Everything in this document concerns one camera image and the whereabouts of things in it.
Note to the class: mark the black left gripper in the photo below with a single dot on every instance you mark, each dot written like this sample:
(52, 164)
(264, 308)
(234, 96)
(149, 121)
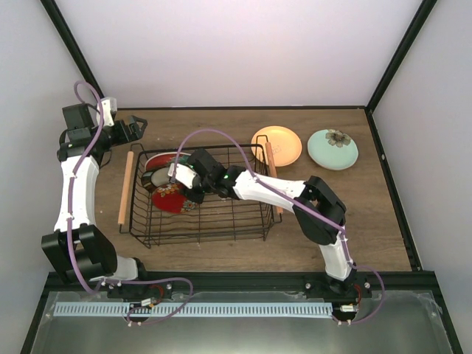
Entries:
(136, 134)

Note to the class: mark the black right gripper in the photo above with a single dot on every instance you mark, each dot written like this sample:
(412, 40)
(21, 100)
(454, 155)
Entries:
(197, 198)

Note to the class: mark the yellow orange plate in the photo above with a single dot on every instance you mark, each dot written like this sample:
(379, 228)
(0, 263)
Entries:
(285, 144)

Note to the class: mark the light green flower plate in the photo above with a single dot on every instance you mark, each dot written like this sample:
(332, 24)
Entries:
(332, 149)

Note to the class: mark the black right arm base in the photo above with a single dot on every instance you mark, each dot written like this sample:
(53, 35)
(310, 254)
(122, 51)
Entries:
(344, 295)

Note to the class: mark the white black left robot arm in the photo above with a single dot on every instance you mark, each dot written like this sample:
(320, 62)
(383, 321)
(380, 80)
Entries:
(76, 247)

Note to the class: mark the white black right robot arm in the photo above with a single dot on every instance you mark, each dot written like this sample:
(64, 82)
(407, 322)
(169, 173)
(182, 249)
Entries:
(321, 215)

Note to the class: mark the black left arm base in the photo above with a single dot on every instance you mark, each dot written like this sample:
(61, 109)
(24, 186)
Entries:
(129, 292)

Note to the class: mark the red floral plate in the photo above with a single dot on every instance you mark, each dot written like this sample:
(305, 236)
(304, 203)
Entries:
(169, 197)

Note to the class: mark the red teal patterned plate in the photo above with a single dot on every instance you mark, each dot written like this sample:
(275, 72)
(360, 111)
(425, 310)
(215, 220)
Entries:
(160, 161)

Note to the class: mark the black rimmed cream plate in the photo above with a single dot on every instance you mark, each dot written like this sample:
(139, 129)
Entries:
(158, 180)

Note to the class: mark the clear plastic sheet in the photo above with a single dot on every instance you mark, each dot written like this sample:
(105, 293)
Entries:
(394, 322)

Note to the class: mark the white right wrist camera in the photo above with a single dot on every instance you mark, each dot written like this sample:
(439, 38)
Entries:
(180, 173)

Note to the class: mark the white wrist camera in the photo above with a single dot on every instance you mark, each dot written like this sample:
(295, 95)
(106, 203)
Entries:
(108, 108)
(180, 173)

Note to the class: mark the left wooden rack handle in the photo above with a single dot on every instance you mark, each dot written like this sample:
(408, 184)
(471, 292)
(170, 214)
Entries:
(125, 188)

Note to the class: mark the wooden rack handle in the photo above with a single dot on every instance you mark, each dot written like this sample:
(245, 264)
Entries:
(270, 160)
(125, 188)

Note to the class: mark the black wire dish rack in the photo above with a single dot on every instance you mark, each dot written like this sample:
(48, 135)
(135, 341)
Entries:
(214, 219)

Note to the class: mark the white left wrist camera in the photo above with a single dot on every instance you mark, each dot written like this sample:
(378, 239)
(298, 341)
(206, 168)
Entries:
(108, 108)

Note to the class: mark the right wooden rack handle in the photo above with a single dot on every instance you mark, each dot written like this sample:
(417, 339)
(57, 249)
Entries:
(270, 160)

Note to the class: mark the light blue slotted cable duct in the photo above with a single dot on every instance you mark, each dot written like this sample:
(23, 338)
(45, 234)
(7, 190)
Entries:
(198, 309)

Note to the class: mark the black aluminium frame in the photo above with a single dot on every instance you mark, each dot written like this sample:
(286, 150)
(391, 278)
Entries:
(418, 279)

